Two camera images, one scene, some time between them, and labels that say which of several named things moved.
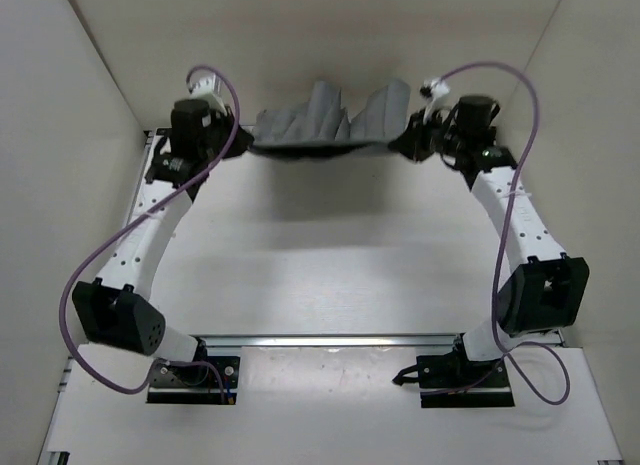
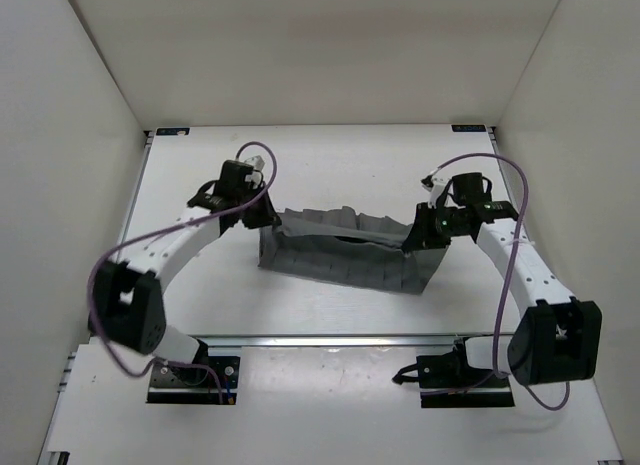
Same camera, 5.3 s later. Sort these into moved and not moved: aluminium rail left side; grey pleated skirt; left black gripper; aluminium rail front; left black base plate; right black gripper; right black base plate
Moved: grey pleated skirt; left black gripper; right black gripper
Not moved: aluminium rail front; right black base plate; left black base plate; aluminium rail left side
